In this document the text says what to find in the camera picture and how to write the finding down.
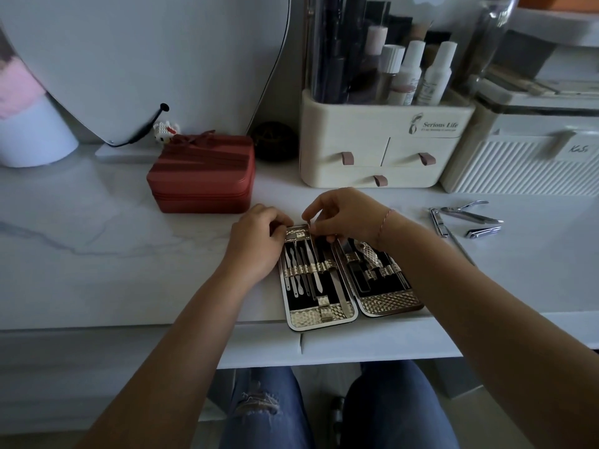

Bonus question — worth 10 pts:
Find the person's right hand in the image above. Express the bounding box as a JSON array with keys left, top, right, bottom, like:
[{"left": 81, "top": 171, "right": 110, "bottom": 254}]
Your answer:
[{"left": 302, "top": 187, "right": 394, "bottom": 251}]

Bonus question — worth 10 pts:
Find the person's left hand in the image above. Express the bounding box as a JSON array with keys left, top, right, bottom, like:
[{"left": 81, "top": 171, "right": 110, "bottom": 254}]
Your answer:
[{"left": 224, "top": 204, "right": 295, "bottom": 287}]

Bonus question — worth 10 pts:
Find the thin silver cuticle tool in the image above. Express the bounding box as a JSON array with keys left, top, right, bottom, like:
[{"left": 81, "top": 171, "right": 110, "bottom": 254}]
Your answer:
[{"left": 306, "top": 221, "right": 315, "bottom": 295}]

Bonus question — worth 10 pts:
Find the manicure set case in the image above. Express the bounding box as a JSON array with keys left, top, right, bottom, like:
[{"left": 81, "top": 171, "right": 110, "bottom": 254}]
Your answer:
[{"left": 277, "top": 224, "right": 425, "bottom": 332}]

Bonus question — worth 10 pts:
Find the person's left forearm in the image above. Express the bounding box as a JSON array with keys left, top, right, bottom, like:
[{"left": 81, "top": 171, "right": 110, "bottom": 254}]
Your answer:
[{"left": 75, "top": 264, "right": 265, "bottom": 449}]

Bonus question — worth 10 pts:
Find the person's right forearm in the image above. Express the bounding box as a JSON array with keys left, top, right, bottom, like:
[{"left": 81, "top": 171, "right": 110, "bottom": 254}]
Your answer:
[{"left": 377, "top": 211, "right": 599, "bottom": 449}]

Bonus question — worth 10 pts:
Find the row of silver manicure tools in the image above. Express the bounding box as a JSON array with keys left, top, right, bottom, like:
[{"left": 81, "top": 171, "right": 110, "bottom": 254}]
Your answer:
[{"left": 284, "top": 238, "right": 324, "bottom": 297}]

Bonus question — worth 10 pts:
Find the silver nail file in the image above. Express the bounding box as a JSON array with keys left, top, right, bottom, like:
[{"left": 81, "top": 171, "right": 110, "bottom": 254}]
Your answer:
[{"left": 328, "top": 268, "right": 350, "bottom": 319}]

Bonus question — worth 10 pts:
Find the black round object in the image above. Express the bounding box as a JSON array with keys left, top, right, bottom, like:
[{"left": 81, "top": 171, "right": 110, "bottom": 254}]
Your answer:
[{"left": 251, "top": 121, "right": 300, "bottom": 163}]

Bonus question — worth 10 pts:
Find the beige cosmetic organizer with drawers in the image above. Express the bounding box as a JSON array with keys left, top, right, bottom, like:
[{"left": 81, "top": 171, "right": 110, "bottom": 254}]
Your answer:
[{"left": 299, "top": 88, "right": 476, "bottom": 189}]

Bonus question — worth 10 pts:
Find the red zip case with bow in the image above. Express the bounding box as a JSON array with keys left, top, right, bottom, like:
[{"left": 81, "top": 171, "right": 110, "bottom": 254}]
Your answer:
[{"left": 146, "top": 131, "right": 256, "bottom": 215}]

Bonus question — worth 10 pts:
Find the long silver nail clipper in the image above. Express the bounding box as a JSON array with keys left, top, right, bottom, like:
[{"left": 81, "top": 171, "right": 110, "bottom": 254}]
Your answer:
[{"left": 429, "top": 207, "right": 450, "bottom": 238}]

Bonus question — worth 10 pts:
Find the thin silver pick tool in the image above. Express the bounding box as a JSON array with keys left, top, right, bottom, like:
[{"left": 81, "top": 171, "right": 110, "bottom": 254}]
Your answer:
[{"left": 447, "top": 231, "right": 476, "bottom": 267}]

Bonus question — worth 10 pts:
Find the silver nail nipper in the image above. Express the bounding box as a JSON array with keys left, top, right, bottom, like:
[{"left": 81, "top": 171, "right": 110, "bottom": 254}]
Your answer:
[{"left": 440, "top": 199, "right": 505, "bottom": 225}]

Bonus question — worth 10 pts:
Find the small white toy figure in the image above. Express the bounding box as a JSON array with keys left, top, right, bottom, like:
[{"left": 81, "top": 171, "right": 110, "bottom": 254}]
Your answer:
[{"left": 153, "top": 120, "right": 181, "bottom": 146}]

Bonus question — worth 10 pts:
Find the small silver nail clipper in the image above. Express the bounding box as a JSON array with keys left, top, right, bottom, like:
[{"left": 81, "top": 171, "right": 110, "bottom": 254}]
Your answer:
[{"left": 464, "top": 225, "right": 503, "bottom": 240}]

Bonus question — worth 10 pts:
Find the white bottle with pink label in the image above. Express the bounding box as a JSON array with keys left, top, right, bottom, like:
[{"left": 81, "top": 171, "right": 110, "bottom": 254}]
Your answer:
[{"left": 387, "top": 40, "right": 427, "bottom": 107}]

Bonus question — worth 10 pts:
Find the dark bottle with white cap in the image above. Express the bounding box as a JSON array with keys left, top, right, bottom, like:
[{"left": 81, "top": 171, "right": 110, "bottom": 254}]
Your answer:
[{"left": 373, "top": 44, "right": 406, "bottom": 102}]

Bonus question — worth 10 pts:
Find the person's left leg in jeans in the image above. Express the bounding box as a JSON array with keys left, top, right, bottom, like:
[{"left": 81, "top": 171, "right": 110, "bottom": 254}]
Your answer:
[{"left": 219, "top": 366, "right": 315, "bottom": 449}]

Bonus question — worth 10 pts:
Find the person's leg in jeans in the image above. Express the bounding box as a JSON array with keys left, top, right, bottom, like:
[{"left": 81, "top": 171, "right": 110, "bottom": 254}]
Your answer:
[
  {"left": 341, "top": 359, "right": 462, "bottom": 449},
  {"left": 219, "top": 366, "right": 315, "bottom": 449}
]

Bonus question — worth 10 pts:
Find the clear organizer lid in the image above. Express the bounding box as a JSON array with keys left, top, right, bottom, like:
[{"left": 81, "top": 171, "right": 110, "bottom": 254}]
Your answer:
[{"left": 303, "top": 0, "right": 521, "bottom": 104}]

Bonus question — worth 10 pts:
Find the white squeeze bottle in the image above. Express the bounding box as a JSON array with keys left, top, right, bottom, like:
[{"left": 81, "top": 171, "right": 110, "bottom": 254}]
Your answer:
[{"left": 416, "top": 40, "right": 458, "bottom": 107}]

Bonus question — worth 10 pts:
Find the person's right leg in jeans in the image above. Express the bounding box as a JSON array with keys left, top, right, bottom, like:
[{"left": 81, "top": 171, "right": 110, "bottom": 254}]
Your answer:
[{"left": 341, "top": 359, "right": 462, "bottom": 449}]

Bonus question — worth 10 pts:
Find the white ribbed storage box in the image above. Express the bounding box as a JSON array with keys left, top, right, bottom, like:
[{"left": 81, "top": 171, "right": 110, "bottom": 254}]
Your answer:
[{"left": 439, "top": 78, "right": 599, "bottom": 197}]

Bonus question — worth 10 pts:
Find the white oval mirror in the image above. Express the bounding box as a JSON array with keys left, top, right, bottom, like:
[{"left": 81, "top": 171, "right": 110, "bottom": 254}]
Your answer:
[{"left": 0, "top": 0, "right": 292, "bottom": 164}]

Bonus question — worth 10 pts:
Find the white round container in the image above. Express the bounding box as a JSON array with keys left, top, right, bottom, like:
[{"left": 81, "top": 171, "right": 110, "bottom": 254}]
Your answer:
[{"left": 0, "top": 94, "right": 80, "bottom": 169}]

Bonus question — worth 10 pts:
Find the white shelf tray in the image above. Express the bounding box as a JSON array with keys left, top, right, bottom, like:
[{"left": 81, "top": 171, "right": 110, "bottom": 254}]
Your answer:
[{"left": 509, "top": 7, "right": 599, "bottom": 48}]

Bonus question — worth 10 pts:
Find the thin pink bracelet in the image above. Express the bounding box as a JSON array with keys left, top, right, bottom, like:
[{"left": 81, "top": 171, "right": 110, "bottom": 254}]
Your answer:
[{"left": 377, "top": 209, "right": 395, "bottom": 244}]

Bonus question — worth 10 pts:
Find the black cable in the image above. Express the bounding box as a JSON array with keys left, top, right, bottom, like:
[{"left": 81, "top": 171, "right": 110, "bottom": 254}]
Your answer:
[{"left": 107, "top": 103, "right": 170, "bottom": 148}]

